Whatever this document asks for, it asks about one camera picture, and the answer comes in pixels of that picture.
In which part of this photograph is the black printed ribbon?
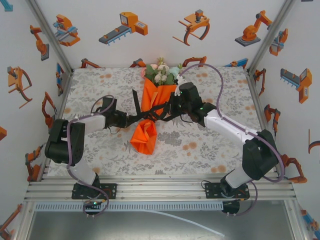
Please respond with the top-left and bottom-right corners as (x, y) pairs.
(124, 88), (181, 124)

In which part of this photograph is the orange wrapping paper sheet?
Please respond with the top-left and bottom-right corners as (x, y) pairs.
(129, 77), (179, 156)

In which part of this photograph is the blue fake flower stem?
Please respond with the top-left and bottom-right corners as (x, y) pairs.
(166, 63), (184, 86)

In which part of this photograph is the white fake flower stem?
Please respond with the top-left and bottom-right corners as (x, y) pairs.
(152, 63), (171, 87)

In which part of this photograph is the black circuit board green light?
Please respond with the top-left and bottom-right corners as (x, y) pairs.
(83, 199), (106, 212)

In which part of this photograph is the thin white plastic strip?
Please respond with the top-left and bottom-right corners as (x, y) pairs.
(146, 209), (226, 238)

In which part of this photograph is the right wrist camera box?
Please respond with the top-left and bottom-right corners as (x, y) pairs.
(174, 78), (187, 97)

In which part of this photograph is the aluminium side rail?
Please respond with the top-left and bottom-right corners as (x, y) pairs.
(41, 68), (75, 181)
(246, 68), (285, 181)

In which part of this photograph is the wide aluminium frame rail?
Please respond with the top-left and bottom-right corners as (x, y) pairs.
(23, 174), (297, 203)

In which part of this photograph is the white slotted cable duct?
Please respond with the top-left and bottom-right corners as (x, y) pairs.
(33, 201), (224, 212)

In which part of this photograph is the aluminium frame post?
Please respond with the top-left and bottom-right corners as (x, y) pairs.
(246, 0), (300, 75)
(24, 0), (75, 75)

